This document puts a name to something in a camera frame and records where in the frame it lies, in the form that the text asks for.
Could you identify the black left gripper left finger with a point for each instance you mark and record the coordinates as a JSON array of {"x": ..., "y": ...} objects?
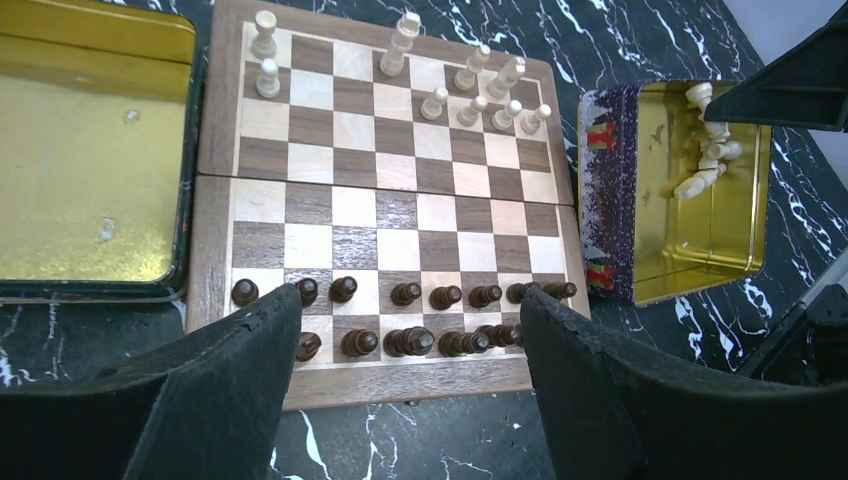
[{"x": 206, "y": 406}]

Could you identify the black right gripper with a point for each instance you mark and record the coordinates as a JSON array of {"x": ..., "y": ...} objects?
[{"x": 808, "y": 347}]

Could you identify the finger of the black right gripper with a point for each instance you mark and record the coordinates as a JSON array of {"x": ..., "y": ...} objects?
[{"x": 804, "y": 88}]

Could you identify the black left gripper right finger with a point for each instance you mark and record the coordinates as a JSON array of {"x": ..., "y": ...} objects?
[{"x": 615, "y": 408}]

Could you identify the white pawn chess piece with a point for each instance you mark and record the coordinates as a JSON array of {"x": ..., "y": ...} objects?
[{"x": 431, "y": 108}]

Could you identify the white pieces pile in tin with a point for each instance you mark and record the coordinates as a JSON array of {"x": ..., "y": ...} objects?
[{"x": 715, "y": 149}]

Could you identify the gold tin with white pieces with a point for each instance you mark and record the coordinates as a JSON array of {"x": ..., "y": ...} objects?
[{"x": 670, "y": 203}]

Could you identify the dark chess pieces row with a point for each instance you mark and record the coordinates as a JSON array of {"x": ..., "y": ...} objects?
[{"x": 371, "y": 309}]

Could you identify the wooden chess board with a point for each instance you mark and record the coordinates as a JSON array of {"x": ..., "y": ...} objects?
[{"x": 310, "y": 158}]

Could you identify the empty gold tin box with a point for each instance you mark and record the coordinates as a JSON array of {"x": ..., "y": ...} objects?
[{"x": 99, "y": 123}]

